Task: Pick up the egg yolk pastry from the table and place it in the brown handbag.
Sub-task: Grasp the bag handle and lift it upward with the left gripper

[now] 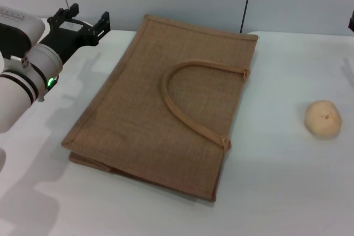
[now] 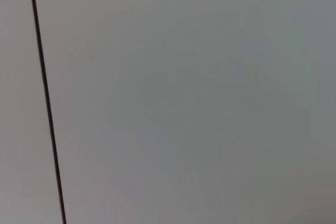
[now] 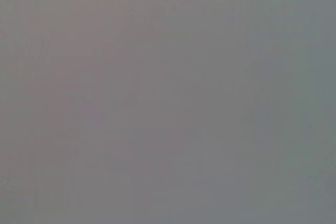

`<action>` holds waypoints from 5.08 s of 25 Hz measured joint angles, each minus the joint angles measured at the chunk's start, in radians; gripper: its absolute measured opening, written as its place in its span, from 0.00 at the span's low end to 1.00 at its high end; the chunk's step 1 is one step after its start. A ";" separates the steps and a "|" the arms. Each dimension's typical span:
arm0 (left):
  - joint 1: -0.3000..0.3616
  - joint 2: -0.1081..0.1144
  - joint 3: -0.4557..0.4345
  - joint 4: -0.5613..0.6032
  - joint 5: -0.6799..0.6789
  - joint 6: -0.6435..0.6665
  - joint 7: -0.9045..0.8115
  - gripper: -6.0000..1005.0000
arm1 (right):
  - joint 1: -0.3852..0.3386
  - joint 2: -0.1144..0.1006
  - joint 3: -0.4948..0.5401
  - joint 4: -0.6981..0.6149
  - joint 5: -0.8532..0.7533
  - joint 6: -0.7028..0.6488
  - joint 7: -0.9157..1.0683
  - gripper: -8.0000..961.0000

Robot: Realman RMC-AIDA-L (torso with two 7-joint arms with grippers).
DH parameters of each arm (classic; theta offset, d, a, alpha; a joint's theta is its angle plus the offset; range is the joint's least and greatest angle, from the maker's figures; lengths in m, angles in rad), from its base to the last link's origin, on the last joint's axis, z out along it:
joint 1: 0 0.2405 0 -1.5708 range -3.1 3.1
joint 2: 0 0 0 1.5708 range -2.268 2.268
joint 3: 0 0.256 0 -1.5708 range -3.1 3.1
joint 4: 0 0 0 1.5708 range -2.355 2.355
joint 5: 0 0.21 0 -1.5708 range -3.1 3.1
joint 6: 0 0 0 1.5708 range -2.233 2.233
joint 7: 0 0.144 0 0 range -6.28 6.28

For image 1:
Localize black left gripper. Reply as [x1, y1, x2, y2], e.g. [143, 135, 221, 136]
[40, 3, 112, 65]

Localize round egg yolk pastry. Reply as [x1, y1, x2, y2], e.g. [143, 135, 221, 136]
[304, 99, 343, 139]

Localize brown woven handbag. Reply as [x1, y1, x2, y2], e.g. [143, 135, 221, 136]
[60, 13, 259, 202]

